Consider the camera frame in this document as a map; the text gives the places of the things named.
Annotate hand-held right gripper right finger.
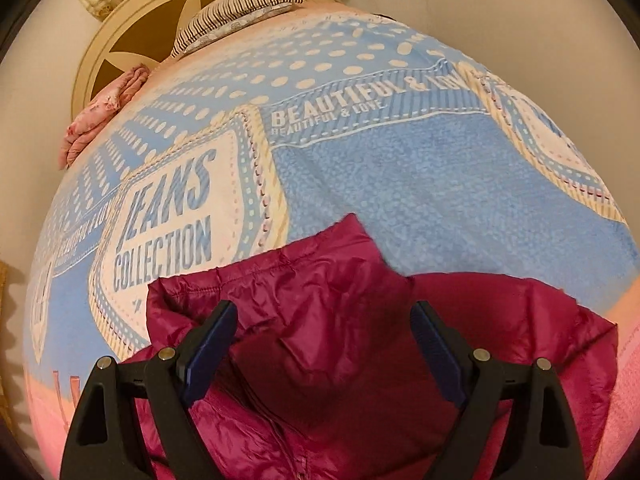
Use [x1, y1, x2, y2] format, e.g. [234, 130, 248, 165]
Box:
[410, 300, 586, 480]

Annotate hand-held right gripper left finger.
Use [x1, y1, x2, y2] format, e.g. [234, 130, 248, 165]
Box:
[60, 300, 238, 480]

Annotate magenta puffer jacket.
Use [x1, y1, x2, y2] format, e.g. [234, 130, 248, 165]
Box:
[120, 213, 621, 480]

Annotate blue and pink printed blanket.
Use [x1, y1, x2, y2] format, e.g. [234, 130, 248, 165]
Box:
[22, 2, 640, 480]

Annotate pink floral folded quilt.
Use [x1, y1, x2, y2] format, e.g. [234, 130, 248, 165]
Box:
[59, 66, 151, 171]

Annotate striped pillow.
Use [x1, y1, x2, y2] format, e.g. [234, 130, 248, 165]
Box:
[170, 0, 306, 58]

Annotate cream wooden headboard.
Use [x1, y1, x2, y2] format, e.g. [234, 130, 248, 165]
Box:
[72, 0, 346, 121]

